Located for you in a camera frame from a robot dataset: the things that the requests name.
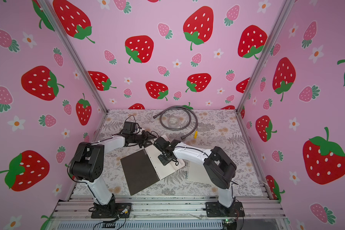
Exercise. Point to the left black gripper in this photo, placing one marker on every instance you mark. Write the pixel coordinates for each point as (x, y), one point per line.
(146, 137)

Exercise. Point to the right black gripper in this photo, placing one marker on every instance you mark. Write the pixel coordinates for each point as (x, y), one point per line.
(165, 155)

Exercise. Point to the dark grey spiral notebook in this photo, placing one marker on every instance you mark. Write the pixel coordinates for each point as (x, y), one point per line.
(143, 169)

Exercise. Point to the white spiral notebook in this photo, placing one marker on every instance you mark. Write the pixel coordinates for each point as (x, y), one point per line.
(197, 173)

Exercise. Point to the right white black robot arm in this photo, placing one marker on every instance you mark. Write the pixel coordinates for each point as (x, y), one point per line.
(219, 167)

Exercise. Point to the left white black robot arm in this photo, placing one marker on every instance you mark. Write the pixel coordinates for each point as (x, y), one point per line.
(88, 162)

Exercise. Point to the clear tape roll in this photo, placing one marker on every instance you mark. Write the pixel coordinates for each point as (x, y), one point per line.
(174, 122)

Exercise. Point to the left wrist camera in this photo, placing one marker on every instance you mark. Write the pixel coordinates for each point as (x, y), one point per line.
(129, 128)

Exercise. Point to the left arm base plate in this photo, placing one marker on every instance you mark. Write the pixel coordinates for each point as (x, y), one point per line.
(110, 210)

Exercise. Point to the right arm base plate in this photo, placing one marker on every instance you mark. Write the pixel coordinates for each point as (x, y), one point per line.
(224, 210)

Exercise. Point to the aluminium rail frame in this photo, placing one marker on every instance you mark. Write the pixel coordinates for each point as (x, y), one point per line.
(168, 213)

